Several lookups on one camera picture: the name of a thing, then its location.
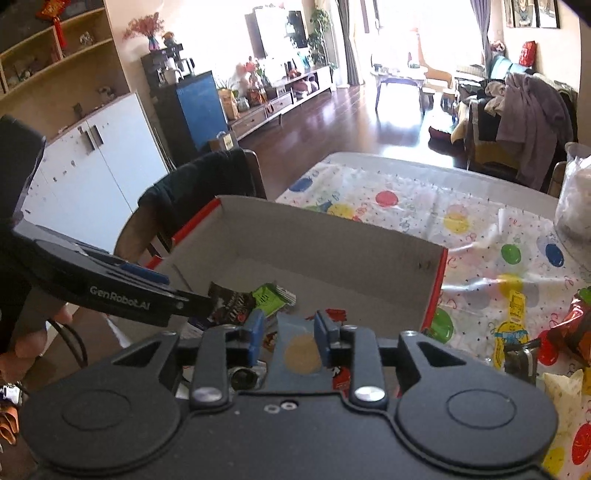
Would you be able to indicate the black garment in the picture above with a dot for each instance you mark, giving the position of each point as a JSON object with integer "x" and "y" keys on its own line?
{"x": 203, "y": 184}

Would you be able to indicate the brown curtain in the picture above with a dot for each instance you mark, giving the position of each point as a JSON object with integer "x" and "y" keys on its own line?
{"x": 348, "y": 41}

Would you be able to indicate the coffee machine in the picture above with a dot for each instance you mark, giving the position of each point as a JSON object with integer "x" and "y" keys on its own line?
{"x": 173, "y": 64}

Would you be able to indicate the white cabinet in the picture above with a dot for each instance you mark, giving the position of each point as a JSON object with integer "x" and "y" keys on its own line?
{"x": 92, "y": 170}

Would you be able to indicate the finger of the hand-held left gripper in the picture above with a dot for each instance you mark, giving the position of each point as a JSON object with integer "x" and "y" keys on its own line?
{"x": 138, "y": 273}
{"x": 189, "y": 304}

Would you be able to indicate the yellow wooden chair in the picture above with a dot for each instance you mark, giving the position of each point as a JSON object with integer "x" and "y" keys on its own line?
{"x": 429, "y": 64}

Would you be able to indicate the pile of clothes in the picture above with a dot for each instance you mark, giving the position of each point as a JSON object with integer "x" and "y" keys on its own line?
{"x": 521, "y": 124}

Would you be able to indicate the blue board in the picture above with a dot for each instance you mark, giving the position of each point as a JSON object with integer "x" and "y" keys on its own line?
{"x": 201, "y": 108}

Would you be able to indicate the pale yellow snack packet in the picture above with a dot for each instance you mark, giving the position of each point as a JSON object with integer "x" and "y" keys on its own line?
{"x": 563, "y": 390}

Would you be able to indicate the dark pet bed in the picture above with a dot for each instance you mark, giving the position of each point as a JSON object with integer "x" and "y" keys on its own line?
{"x": 441, "y": 134}

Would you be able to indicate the brown dining chair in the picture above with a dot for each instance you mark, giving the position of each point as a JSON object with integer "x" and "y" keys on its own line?
{"x": 556, "y": 177}

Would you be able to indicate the dark framed picture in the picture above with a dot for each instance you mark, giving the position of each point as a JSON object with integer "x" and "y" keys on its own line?
{"x": 549, "y": 11}
{"x": 507, "y": 11}
{"x": 524, "y": 11}

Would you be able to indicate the wooden wall shelf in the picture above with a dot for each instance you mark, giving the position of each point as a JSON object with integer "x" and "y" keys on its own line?
{"x": 55, "y": 60}

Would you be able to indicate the light blue snack packet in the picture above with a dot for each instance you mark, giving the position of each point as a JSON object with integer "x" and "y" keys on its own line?
{"x": 295, "y": 355}

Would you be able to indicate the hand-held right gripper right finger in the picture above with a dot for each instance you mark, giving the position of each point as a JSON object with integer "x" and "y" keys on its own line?
{"x": 325, "y": 337}

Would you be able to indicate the filled clear plastic bag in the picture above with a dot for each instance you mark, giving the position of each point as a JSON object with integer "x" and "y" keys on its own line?
{"x": 575, "y": 198}

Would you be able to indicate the yellow strip snack packet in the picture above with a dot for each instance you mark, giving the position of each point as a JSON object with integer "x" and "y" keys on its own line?
{"x": 512, "y": 323}

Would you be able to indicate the brown paper bag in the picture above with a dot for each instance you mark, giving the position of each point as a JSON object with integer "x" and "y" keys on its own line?
{"x": 224, "y": 141}

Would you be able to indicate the grey blue curtain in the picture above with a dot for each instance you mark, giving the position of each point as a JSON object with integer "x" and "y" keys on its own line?
{"x": 480, "y": 32}

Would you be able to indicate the white snack packet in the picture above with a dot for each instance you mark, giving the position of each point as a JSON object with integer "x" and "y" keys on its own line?
{"x": 194, "y": 327}

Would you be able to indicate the green snack packet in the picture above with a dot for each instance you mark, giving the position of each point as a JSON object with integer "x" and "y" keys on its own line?
{"x": 270, "y": 293}

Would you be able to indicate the red orange snack packet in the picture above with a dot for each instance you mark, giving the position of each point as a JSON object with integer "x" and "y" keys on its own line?
{"x": 572, "y": 330}

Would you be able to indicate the wooden television cabinet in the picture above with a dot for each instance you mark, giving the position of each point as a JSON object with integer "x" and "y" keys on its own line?
{"x": 286, "y": 97}

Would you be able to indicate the pink flower vase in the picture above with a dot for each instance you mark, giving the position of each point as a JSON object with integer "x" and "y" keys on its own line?
{"x": 145, "y": 30}

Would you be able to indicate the colourful dotted plastic tablecloth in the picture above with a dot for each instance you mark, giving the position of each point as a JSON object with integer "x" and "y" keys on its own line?
{"x": 485, "y": 221}

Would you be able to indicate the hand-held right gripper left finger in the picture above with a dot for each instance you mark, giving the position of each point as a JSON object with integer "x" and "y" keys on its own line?
{"x": 256, "y": 337}

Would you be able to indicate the person's left hand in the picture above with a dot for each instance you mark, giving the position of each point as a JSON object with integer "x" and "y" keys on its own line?
{"x": 27, "y": 346}

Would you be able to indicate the red cardboard box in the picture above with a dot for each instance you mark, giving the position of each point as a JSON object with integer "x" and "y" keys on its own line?
{"x": 323, "y": 249}

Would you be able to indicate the small wooden stool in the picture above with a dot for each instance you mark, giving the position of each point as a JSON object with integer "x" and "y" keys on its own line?
{"x": 428, "y": 99}
{"x": 449, "y": 99}

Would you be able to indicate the television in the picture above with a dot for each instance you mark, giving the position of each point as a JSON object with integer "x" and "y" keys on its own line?
{"x": 277, "y": 32}

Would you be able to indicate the wooden coffee table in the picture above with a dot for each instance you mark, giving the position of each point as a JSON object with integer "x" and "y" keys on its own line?
{"x": 399, "y": 81}

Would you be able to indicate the black cabinet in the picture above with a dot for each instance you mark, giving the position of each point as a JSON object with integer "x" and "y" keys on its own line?
{"x": 166, "y": 101}

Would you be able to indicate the tall potted plant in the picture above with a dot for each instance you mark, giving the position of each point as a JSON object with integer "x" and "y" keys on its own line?
{"x": 321, "y": 37}

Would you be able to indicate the red knot ornament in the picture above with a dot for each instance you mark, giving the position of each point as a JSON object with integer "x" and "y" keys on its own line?
{"x": 53, "y": 14}

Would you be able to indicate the red cushion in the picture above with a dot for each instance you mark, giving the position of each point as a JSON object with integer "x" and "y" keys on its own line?
{"x": 527, "y": 53}

